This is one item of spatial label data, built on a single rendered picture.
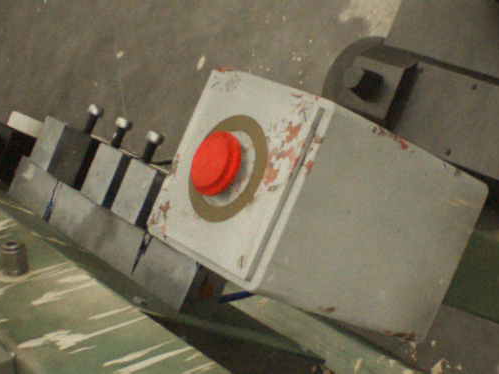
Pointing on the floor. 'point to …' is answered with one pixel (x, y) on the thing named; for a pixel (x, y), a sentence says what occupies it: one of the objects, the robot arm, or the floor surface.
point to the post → (492, 282)
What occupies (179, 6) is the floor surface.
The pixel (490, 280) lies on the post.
